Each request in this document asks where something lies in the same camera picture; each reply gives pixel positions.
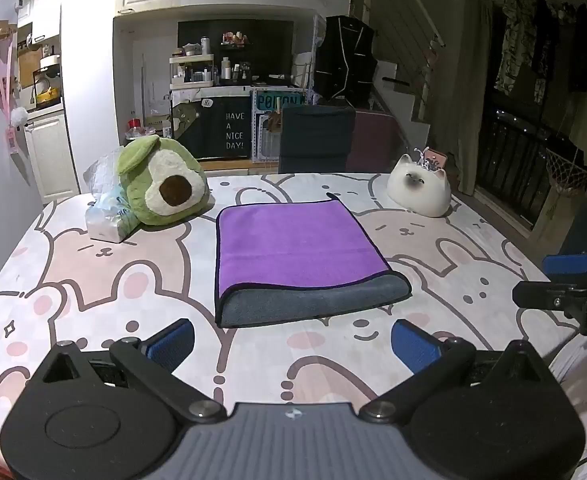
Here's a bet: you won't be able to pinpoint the black jacket with white trim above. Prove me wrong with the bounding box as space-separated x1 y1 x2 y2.
314 15 379 107

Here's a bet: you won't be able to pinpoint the dark blue chair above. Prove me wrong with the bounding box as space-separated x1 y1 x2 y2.
278 105 357 175

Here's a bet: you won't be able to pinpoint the white cat-shaped holder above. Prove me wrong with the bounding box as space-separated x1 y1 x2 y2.
386 154 452 219

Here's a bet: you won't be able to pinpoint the small pink box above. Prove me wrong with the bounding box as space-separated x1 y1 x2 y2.
415 146 449 172

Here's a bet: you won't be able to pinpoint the white shelf rack with bottles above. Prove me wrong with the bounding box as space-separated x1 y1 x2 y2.
169 52 220 92

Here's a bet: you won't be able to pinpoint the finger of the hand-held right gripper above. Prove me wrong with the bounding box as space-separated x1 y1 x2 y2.
512 280 587 322
542 254 587 276

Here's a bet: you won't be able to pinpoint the black balcony railing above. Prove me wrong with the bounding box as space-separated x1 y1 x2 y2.
477 108 567 223

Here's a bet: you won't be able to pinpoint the pink hanging ribbon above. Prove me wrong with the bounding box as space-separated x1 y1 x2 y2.
0 34 30 155

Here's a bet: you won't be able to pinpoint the teal sign board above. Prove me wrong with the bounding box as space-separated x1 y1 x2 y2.
256 91 307 111

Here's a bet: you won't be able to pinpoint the hanging dark clothes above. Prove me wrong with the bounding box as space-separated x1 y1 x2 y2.
495 0 587 107

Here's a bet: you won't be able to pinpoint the black countertop oven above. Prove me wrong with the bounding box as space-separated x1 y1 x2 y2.
32 64 66 112

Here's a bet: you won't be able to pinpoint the white low cabinet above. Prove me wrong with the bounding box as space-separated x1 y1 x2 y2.
24 112 80 202

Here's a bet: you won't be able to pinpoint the beige curtain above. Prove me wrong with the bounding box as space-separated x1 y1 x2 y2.
454 0 497 197

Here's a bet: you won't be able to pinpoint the green avocado plush toy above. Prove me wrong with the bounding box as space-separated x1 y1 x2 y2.
116 134 211 226

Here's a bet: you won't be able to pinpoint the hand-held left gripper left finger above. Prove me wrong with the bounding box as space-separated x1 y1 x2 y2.
28 319 227 423

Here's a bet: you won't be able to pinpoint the dark maroon seat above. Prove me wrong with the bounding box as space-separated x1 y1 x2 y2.
346 110 410 174

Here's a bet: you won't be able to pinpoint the purple and grey towel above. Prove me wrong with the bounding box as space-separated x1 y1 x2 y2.
215 199 413 329

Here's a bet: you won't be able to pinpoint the black printed cabinet curtain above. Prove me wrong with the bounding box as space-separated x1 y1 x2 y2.
192 95 252 159

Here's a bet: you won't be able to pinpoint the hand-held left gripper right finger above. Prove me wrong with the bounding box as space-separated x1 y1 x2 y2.
359 319 557 422

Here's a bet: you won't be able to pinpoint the bunny printed blanket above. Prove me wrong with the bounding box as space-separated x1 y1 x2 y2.
0 172 587 480

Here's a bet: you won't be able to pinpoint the white staircase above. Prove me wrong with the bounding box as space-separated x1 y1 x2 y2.
372 55 455 137

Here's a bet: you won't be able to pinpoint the plastic-wrapped tissue pack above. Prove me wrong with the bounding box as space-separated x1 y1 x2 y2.
83 151 138 245

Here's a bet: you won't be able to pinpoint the white wire rack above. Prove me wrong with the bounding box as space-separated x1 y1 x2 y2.
250 87 307 164

